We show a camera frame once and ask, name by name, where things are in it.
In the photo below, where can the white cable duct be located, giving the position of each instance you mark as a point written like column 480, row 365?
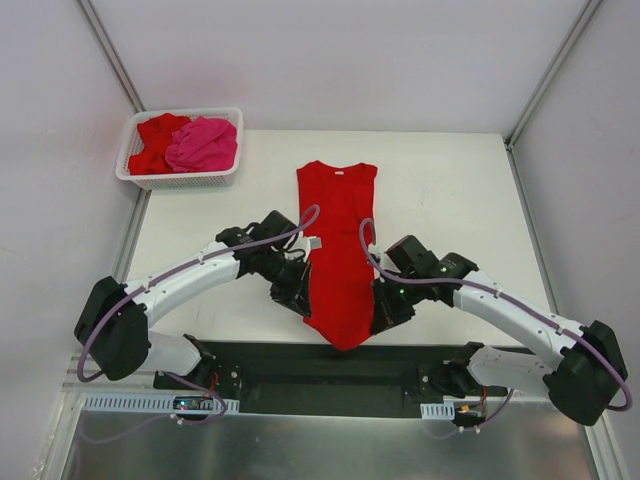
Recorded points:
column 158, row 403
column 444, row 411

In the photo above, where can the white plastic basket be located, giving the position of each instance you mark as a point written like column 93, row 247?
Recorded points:
column 133, row 144

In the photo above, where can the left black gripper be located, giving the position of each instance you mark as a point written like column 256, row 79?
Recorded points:
column 296, row 289

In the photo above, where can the left aluminium frame post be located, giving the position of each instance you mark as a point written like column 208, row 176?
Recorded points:
column 96, row 27

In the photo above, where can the right white cable duct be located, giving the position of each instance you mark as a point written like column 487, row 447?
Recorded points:
column 444, row 411

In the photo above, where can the right aluminium frame post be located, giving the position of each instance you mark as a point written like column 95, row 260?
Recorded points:
column 577, row 30

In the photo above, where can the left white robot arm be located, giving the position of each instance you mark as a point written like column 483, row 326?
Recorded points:
column 115, row 328

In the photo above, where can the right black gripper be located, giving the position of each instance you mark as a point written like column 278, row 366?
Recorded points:
column 388, row 305

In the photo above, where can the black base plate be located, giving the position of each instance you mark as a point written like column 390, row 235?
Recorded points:
column 379, row 381

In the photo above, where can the left white cable duct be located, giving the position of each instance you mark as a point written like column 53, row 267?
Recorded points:
column 158, row 403

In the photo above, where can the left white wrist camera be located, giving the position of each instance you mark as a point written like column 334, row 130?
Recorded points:
column 309, row 244

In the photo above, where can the aluminium frame post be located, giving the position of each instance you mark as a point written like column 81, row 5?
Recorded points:
column 577, row 30
column 96, row 27

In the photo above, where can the pink t shirt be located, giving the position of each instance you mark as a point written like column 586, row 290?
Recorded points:
column 203, row 145

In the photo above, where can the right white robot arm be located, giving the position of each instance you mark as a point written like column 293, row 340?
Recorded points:
column 579, row 368

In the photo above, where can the red t shirt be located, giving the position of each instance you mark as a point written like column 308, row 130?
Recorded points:
column 342, row 302
column 156, row 135

